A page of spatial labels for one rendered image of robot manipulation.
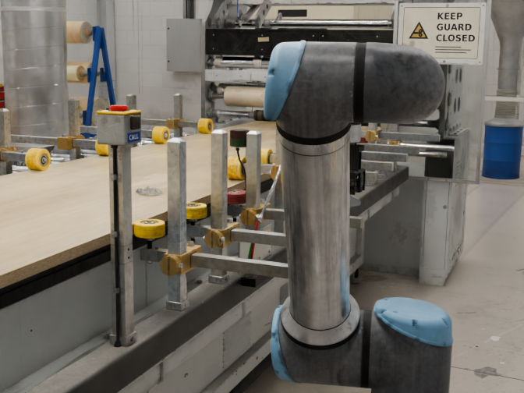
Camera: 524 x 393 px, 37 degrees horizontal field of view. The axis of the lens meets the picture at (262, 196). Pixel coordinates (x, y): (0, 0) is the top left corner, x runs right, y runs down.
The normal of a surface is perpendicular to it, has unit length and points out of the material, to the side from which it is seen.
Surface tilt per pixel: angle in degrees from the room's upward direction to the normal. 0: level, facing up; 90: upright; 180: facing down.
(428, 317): 5
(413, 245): 90
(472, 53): 90
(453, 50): 90
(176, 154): 90
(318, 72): 75
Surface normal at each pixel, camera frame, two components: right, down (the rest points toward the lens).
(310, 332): -0.27, -0.07
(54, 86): 0.79, 0.13
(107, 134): -0.37, 0.17
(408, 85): 0.46, 0.17
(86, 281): 0.93, 0.08
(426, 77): 0.63, -0.09
